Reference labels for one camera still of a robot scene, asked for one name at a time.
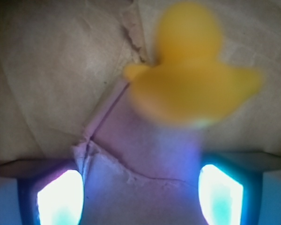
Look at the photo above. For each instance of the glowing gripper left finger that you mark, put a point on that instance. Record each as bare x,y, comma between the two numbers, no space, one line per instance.
52,194

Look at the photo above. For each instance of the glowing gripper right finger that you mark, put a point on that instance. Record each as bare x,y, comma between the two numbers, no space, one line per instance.
230,188

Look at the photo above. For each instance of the yellow rubber duck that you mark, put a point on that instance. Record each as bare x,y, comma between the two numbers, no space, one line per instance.
189,86

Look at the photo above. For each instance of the brown paper bin with tape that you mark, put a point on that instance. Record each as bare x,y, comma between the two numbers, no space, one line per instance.
63,95

